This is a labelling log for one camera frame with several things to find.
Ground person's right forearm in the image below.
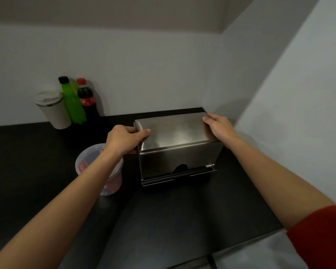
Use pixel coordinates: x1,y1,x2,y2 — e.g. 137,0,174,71
223,136,336,230

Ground clear plastic cup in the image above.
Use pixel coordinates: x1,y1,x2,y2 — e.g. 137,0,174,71
75,143,124,197

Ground person's left forearm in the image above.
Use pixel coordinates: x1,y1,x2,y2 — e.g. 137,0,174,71
0,150,124,269

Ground green soda bottle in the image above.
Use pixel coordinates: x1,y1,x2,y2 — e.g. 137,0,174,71
58,76,87,125

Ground person's right hand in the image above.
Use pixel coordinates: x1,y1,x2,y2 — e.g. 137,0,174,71
202,112,239,150

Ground stainless steel napkin dispenser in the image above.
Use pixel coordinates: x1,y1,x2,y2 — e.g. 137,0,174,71
133,112,224,187

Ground red sleeve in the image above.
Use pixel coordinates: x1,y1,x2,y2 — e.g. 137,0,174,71
286,205,336,269

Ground dark cola bottle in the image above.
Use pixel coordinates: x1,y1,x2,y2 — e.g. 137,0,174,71
76,78,101,118

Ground white travel mug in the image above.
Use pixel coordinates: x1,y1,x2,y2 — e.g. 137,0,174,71
34,90,72,130

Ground person's left hand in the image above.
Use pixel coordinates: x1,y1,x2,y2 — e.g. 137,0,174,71
105,125,152,159

